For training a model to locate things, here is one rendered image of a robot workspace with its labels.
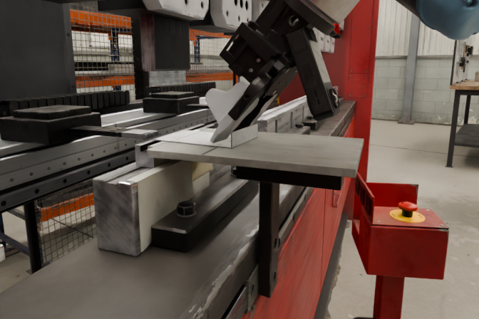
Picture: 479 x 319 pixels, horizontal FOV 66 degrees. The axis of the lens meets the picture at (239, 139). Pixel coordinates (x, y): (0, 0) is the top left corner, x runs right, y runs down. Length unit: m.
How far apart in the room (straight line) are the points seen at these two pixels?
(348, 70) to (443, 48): 5.31
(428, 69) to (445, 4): 7.52
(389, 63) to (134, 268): 7.73
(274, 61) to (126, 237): 0.28
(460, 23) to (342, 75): 2.27
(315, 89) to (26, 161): 0.48
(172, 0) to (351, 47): 2.21
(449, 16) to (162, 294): 0.38
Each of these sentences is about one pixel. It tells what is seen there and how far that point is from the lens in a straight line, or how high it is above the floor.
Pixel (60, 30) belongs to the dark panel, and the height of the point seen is 1.20.
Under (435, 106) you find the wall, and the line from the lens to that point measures 7.91.
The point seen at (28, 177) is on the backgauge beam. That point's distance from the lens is 0.70.
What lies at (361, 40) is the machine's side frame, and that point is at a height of 1.27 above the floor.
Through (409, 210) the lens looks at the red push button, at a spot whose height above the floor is 0.80.
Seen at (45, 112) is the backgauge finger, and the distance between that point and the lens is 0.66.
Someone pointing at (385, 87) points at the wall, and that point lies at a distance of 8.06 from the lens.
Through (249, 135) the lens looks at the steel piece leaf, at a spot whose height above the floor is 1.01.
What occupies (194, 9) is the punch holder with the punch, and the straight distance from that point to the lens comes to 0.55.
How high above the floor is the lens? 1.11
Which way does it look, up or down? 11 degrees down
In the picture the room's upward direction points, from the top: straight up
